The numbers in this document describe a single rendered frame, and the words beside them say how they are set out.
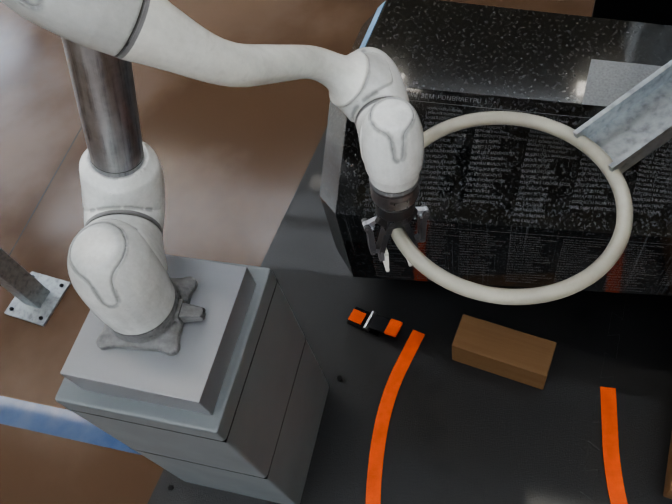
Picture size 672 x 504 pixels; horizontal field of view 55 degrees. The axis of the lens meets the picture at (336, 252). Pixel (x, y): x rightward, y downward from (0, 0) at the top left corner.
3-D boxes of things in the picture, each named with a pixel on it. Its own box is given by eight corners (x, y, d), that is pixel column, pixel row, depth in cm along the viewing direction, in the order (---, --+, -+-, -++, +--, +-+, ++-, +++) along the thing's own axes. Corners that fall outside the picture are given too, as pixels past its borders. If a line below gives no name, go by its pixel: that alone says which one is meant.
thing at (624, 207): (530, 89, 149) (532, 79, 147) (686, 238, 123) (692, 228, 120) (342, 172, 140) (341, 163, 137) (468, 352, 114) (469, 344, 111)
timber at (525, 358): (451, 360, 214) (451, 345, 204) (463, 328, 219) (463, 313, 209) (543, 390, 203) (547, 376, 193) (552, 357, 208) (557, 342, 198)
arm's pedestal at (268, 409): (311, 529, 194) (231, 463, 127) (164, 494, 207) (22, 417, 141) (348, 374, 219) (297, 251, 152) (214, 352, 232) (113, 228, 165)
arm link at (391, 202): (426, 187, 113) (425, 208, 117) (411, 150, 118) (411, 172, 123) (375, 199, 112) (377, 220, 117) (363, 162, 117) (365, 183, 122)
